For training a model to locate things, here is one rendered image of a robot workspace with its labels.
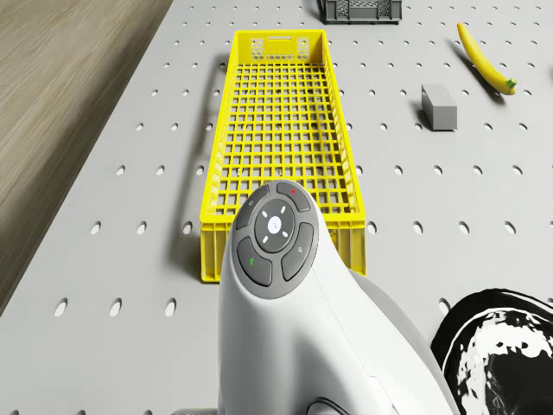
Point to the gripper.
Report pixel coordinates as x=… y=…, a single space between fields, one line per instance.
x=194 y=412

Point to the banana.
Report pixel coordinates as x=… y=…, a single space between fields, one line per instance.
x=480 y=57

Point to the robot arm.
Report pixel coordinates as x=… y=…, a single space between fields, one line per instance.
x=294 y=337

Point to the yellow basket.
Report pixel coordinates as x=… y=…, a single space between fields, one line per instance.
x=211 y=259

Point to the black plate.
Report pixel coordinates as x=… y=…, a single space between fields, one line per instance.
x=458 y=328

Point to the grey cube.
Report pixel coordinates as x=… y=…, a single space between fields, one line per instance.
x=441 y=113

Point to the dark grey basket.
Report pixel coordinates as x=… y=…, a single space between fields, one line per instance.
x=363 y=10

